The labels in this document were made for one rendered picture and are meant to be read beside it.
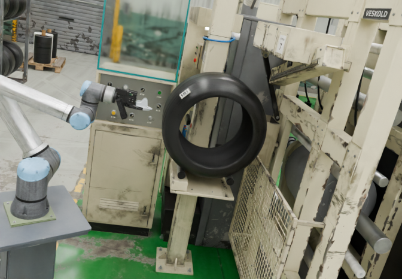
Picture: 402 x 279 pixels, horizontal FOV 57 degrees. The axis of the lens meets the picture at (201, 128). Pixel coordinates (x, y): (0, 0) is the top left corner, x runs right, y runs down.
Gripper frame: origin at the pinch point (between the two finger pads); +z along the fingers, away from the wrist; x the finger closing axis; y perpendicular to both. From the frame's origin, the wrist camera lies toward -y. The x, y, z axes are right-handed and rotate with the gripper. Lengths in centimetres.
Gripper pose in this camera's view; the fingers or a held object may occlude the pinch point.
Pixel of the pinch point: (149, 109)
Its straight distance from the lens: 203.3
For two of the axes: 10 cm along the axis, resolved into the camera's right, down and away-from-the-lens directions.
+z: 9.5, 2.6, 1.8
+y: 3.0, -9.1, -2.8
